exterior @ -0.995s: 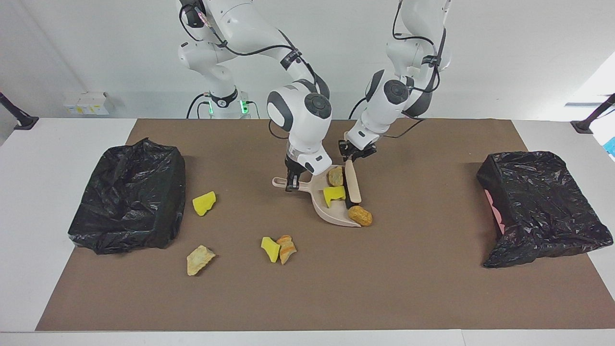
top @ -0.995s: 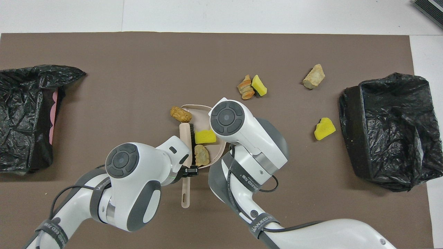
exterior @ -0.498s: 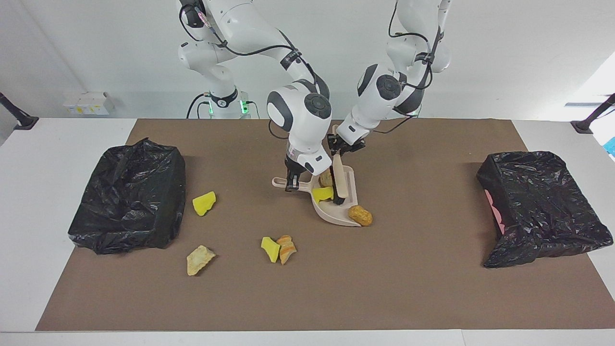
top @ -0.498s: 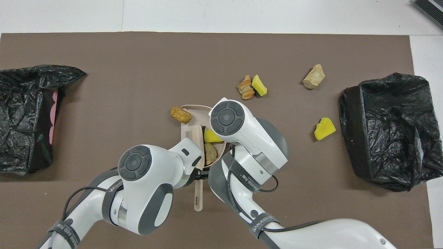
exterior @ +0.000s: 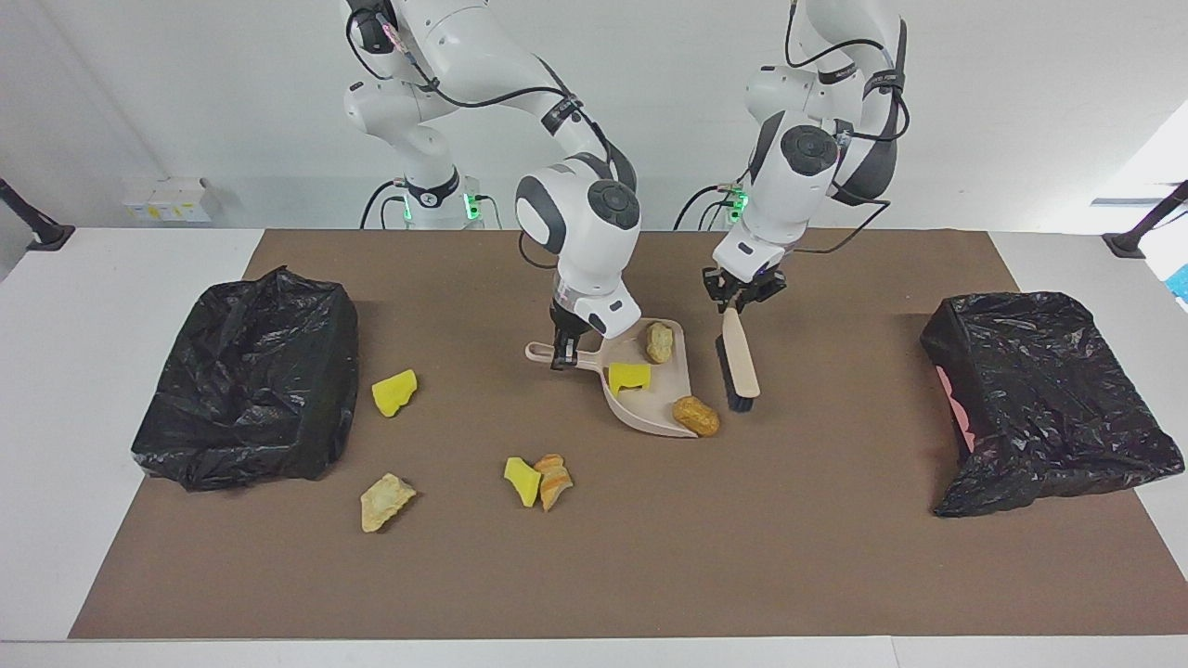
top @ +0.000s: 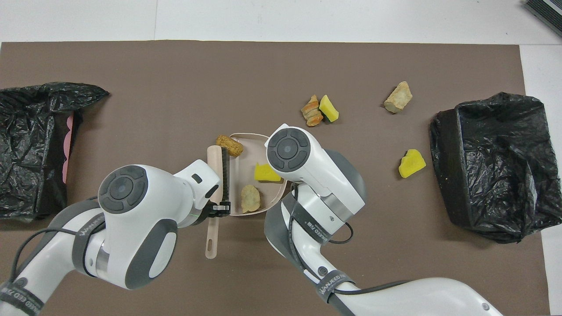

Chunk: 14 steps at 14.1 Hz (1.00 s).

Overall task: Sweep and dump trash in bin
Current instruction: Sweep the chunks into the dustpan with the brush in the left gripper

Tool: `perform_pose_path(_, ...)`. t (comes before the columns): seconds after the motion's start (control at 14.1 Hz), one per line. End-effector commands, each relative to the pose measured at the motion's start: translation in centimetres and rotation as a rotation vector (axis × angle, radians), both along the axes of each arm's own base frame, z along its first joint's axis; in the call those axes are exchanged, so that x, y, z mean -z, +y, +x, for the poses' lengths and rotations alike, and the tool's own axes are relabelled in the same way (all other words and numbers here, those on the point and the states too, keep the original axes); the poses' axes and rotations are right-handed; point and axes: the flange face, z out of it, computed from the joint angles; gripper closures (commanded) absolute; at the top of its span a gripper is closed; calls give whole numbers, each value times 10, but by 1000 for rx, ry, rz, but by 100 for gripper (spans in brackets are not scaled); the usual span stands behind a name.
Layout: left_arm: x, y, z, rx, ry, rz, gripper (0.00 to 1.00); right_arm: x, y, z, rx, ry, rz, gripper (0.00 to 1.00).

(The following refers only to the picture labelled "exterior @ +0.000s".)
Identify beige hand brush black bristles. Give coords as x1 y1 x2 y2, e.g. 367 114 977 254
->
715 306 761 413

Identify beige plastic dustpan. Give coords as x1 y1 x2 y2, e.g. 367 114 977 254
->
525 318 703 439

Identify brown round bun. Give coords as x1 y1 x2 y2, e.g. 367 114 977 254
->
672 395 721 439

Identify striped orange croissant piece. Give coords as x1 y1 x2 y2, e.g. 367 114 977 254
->
535 453 575 512

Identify tan bread chunk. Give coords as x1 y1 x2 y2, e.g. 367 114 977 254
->
360 472 418 534

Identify pink bin with black bag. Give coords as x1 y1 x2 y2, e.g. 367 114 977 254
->
920 290 1186 519

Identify bin lined with black bag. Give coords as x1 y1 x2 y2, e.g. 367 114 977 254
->
131 265 361 492

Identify brown table mat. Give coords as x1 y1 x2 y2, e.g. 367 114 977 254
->
70 229 1188 639

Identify black left base cable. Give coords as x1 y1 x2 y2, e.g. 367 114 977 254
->
675 183 743 231

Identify black base cable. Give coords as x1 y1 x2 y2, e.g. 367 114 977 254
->
359 179 409 230
675 183 743 231

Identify black right base cable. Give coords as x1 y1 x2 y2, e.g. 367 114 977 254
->
359 179 409 230

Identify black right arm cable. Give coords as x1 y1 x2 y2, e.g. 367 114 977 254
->
345 9 641 191

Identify black camera stand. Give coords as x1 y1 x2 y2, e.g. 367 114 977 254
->
1103 181 1188 259
0 176 75 251

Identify white wall socket box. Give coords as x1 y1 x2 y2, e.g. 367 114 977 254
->
123 178 221 222

